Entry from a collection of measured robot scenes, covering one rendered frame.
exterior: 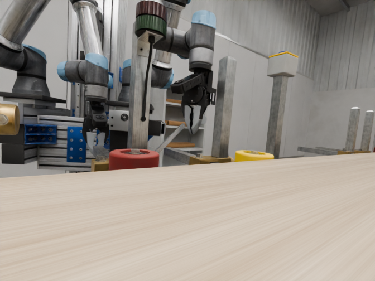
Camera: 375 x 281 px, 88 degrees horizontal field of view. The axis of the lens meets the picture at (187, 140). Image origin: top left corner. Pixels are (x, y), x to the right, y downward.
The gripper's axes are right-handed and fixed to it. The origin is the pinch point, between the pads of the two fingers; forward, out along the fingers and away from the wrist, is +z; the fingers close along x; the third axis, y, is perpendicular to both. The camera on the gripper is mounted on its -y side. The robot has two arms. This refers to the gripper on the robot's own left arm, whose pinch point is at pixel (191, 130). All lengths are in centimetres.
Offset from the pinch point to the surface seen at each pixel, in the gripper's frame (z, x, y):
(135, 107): -4.7, -2.0, -23.2
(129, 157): 3.4, -12.4, -31.9
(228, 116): -4.8, -11.2, 2.0
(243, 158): 4.2, -21.5, -10.7
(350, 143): 2, -43, 94
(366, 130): -6, -52, 118
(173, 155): 9.8, 9.6, 3.2
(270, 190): 3.8, -31.3, -29.1
